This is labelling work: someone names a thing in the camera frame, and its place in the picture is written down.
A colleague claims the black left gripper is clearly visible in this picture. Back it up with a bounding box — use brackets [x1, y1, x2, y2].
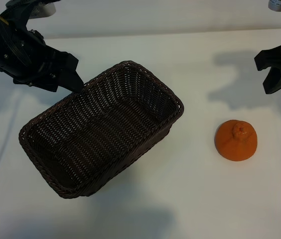
[0, 26, 84, 93]

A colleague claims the orange with knobbed stem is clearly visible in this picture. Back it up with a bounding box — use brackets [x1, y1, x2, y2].
[214, 119, 258, 162]

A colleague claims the dark brown woven basket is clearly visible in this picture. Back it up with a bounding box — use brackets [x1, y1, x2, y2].
[18, 59, 185, 199]

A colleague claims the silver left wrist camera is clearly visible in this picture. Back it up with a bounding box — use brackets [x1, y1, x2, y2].
[29, 0, 56, 19]

